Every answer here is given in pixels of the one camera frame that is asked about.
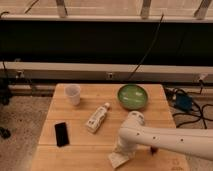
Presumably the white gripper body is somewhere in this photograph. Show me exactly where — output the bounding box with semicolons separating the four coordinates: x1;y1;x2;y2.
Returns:
114;138;138;158

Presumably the white sponge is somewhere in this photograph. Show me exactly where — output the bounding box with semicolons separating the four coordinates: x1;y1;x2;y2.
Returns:
108;152;130;168

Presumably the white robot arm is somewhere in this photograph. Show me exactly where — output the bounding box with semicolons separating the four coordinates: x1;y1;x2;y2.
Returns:
116;111;213;161

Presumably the green ceramic bowl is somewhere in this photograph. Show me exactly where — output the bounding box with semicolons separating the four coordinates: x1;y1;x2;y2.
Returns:
117;84;148;110

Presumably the red-brown small tool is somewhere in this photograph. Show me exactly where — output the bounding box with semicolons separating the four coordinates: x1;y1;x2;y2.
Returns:
150;147;158;155

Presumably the white plastic bottle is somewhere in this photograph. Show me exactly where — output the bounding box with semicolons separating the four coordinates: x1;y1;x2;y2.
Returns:
85;103;110;133

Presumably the black phone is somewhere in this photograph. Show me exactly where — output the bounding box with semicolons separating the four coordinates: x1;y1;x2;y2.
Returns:
55;122;69;147

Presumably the blue power box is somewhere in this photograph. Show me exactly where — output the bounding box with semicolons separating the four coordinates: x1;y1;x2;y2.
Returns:
175;94;192;111

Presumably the translucent plastic cup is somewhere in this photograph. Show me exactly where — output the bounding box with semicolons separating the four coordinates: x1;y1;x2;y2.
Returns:
64;84;81;106

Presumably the black object on floor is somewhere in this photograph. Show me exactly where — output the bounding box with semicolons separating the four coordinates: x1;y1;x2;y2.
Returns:
0;127;11;139

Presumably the black hanging cable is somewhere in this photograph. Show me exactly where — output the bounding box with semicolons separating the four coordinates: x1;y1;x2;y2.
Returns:
126;13;165;82

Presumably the black floor cable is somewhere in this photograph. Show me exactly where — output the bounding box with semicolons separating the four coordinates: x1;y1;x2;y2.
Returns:
164;87;213;129

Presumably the metal wall rail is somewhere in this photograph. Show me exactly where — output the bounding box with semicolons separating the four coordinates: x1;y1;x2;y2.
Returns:
0;60;213;83

